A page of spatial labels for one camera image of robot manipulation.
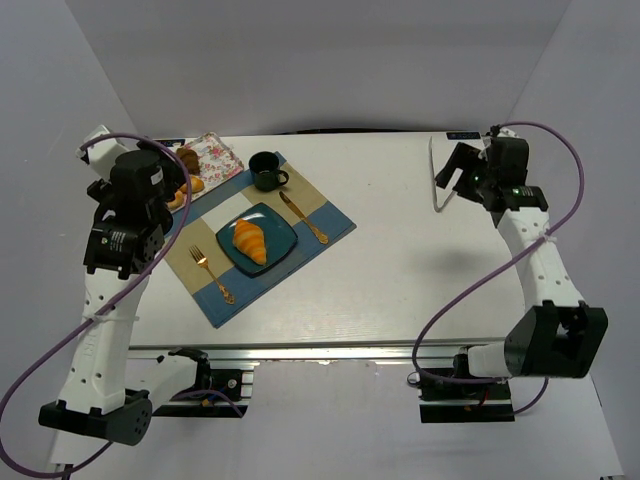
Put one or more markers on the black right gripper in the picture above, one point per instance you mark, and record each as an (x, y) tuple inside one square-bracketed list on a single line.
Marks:
[(460, 167)]

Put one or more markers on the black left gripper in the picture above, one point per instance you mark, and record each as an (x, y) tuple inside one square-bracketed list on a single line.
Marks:
[(167, 167)]

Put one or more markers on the floral serving tray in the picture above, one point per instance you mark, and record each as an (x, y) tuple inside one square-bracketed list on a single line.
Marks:
[(218, 162)]

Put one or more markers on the golden croissant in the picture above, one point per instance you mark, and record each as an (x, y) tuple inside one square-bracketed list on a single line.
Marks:
[(249, 239)]

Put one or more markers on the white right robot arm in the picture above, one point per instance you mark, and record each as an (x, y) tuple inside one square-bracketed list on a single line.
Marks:
[(559, 334)]

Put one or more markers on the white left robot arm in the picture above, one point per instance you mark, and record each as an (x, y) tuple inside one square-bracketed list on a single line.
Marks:
[(127, 234)]

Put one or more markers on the small golden bread roll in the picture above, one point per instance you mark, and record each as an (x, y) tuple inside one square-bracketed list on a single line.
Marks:
[(197, 185)]

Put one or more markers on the brown chocolate pastry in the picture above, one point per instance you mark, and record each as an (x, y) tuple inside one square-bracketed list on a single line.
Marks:
[(190, 159)]

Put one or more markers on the gold fork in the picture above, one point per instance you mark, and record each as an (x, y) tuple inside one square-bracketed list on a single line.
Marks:
[(202, 261)]

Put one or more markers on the dark green mug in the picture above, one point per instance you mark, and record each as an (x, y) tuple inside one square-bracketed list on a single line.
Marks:
[(265, 171)]

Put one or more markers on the blue and beige placemat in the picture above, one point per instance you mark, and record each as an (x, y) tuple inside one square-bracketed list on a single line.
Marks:
[(221, 280)]

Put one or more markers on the teal square plate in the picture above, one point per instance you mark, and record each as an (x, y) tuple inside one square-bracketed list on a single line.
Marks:
[(280, 239)]

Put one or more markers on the gold butter knife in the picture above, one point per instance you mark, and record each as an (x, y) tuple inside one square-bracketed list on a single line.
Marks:
[(320, 236)]

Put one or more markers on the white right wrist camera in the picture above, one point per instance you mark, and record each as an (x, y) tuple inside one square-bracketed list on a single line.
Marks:
[(502, 134)]

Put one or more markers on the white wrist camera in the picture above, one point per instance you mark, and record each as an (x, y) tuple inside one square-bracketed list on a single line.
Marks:
[(502, 134), (101, 156)]

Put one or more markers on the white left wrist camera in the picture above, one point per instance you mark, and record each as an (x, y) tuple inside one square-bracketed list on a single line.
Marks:
[(101, 156)]

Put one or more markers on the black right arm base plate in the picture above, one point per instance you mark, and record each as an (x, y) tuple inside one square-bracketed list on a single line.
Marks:
[(447, 403)]

